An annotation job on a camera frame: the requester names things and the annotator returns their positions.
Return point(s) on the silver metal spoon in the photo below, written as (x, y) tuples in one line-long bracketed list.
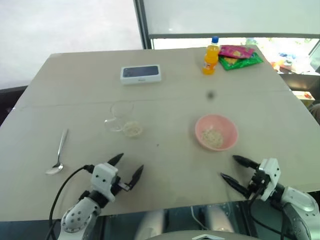
[(55, 169)]

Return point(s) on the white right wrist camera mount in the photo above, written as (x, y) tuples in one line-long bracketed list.
[(271, 172)]

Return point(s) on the grey robot torso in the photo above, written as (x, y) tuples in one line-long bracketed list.
[(200, 235)]

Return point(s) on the pink bowl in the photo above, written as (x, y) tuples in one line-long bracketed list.
[(227, 125)]

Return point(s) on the green snack packet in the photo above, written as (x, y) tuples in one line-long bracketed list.
[(246, 62)]

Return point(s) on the dark furniture piece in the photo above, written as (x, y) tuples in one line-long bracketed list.
[(11, 100)]

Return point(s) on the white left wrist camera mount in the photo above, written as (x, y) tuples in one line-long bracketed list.
[(103, 175)]

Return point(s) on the pink snack packet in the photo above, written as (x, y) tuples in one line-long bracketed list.
[(235, 51)]

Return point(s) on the small cardboard box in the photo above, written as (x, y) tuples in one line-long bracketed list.
[(303, 95)]

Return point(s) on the dark window frame post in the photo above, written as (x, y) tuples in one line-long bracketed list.
[(143, 22)]

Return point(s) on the white roller blind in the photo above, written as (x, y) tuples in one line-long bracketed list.
[(225, 15)]

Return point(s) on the white and black phone box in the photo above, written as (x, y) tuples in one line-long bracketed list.
[(140, 73)]

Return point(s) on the orange juice bottle blue cap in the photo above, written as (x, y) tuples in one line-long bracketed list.
[(210, 58)]

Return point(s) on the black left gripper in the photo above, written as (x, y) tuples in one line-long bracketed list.
[(122, 186)]

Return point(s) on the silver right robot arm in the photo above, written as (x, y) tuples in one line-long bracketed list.
[(300, 200)]

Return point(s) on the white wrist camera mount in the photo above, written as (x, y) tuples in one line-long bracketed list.
[(271, 172), (103, 175)]

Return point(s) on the clear plastic cup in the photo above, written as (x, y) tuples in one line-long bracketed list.
[(117, 125)]

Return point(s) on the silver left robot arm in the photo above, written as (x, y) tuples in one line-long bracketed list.
[(80, 212)]

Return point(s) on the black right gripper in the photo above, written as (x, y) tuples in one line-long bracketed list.
[(260, 182)]

